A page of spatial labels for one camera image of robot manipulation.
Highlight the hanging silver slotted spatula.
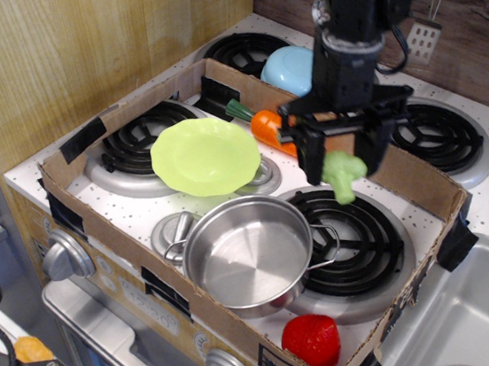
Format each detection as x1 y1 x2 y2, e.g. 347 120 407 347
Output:
407 0 443 66

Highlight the stainless steel pan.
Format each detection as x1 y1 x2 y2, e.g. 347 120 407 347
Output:
162 194 320 319

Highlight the silver stove top knob front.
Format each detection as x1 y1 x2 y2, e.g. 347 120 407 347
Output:
151 211 200 266

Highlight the light green plastic plate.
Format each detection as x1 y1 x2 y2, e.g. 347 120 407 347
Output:
150 118 261 197

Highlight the front right black burner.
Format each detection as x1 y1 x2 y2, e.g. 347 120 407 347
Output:
280 186 416 325

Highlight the hanging silver strainer ladle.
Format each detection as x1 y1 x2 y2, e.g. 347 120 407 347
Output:
311 0 330 28

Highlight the front left black burner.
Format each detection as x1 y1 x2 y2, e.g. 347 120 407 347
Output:
84 99 206 199

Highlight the orange object bottom left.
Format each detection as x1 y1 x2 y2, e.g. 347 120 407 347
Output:
13 336 55 363

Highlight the silver oven knob left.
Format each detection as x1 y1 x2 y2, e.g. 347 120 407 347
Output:
43 229 96 282

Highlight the silver oven door handle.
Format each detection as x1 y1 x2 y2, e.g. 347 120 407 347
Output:
43 280 147 366

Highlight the light blue plastic bowl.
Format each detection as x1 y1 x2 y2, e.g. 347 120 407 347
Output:
260 45 314 97

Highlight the back right black burner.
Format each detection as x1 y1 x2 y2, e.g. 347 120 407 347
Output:
392 97 489 189

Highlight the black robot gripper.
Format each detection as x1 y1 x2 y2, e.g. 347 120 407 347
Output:
278 39 414 185

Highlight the green toy broccoli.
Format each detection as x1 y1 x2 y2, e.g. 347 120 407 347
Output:
321 151 368 205

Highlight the red toy strawberry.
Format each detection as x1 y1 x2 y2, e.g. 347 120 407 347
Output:
281 314 341 366

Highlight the silver sink basin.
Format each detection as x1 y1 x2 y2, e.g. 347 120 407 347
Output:
381 236 489 366

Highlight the brown cardboard fence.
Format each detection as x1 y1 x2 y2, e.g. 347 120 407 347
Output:
39 59 469 366

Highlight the orange toy carrot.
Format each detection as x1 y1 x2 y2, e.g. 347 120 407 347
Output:
221 97 307 160

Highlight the silver stove top knob middle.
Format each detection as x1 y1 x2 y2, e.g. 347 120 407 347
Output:
236 156 282 196

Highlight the silver stove knob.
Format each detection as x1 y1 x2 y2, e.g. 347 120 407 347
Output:
151 211 200 266
236 156 282 196

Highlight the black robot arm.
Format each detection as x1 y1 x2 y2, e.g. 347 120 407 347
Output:
278 0 414 185

